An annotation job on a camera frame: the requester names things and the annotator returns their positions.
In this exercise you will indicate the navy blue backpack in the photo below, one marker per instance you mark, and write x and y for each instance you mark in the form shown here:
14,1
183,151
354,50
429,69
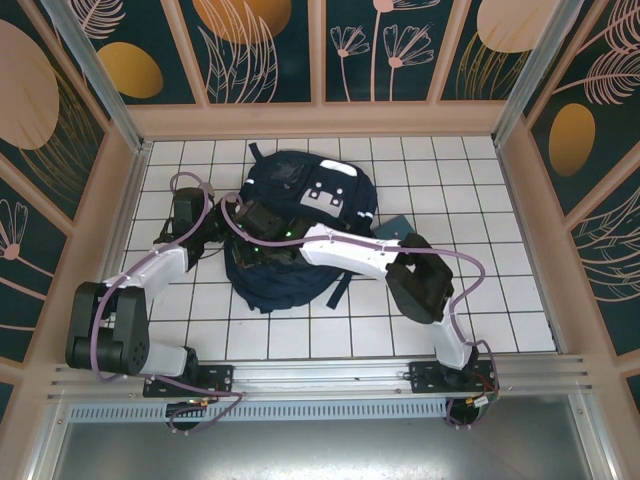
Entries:
280,290

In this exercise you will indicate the small teal notebook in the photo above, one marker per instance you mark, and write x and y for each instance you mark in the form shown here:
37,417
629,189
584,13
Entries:
395,227

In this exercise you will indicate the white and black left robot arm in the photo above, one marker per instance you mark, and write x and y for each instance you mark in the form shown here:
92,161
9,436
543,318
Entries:
155,265

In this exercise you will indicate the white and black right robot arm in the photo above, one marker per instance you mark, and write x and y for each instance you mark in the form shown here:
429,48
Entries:
350,252

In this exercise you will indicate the small green circuit board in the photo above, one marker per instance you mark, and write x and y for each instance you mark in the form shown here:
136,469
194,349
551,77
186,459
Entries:
482,402

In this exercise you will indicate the aluminium side rail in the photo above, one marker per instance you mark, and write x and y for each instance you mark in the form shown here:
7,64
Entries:
124,215

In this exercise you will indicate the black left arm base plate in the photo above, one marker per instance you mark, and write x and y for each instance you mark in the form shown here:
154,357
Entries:
222,380

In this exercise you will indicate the aluminium mounting rail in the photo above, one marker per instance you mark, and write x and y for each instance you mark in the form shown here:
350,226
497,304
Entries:
320,375

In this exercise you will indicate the aluminium corner post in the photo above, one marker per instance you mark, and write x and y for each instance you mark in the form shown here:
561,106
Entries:
104,85
533,75

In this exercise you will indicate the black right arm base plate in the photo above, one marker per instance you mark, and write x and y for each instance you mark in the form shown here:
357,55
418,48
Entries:
425,380

